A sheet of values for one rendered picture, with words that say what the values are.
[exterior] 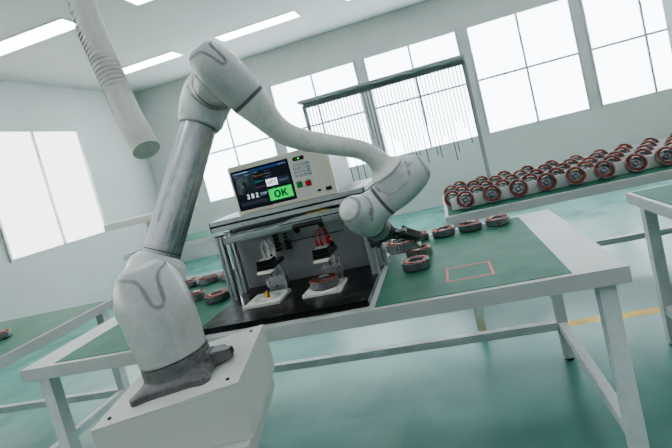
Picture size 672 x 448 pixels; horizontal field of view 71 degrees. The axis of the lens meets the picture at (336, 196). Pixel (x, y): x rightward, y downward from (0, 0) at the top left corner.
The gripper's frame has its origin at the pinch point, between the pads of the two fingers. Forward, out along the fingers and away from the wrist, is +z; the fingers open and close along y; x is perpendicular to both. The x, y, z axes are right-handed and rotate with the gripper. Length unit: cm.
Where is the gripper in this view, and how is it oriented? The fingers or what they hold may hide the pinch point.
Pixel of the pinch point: (401, 244)
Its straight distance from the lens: 170.0
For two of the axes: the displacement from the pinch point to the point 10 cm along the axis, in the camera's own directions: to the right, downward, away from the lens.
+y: 8.8, -2.2, -4.2
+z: 4.7, 3.3, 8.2
